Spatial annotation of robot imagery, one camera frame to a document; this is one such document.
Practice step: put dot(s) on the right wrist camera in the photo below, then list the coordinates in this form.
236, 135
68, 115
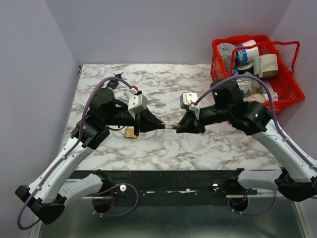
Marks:
188, 101

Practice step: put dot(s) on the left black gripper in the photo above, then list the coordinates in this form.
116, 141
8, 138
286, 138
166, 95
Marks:
145, 121

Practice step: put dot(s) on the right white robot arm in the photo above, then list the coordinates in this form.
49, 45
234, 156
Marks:
296, 180

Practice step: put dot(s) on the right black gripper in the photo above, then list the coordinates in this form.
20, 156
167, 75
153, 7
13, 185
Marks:
187, 124

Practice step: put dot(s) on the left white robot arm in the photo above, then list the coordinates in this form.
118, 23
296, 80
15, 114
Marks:
47, 196

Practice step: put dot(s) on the grey crumpled bag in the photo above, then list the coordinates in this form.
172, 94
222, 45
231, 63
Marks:
225, 51

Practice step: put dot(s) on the large brass padlock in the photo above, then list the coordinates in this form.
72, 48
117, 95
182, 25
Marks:
129, 133

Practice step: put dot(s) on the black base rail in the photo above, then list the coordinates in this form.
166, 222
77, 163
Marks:
177, 188

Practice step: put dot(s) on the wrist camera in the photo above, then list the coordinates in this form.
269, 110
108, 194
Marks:
188, 101
137, 101

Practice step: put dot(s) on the black padlock with keys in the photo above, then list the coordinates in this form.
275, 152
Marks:
113, 83

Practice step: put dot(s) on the small brass padlock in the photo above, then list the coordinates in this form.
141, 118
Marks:
171, 126

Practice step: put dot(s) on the white blue paper cup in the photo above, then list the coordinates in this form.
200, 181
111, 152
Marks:
245, 56

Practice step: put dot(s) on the red plastic basket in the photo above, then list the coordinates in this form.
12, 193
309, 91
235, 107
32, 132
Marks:
284, 84

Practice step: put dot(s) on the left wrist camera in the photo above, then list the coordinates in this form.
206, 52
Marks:
137, 101

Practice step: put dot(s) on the beige lotion pump bottle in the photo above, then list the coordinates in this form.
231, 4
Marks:
262, 98

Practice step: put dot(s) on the beige tape roll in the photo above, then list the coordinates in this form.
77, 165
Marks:
266, 66

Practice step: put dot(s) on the clear plastic bag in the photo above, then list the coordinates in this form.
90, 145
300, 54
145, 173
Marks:
247, 85

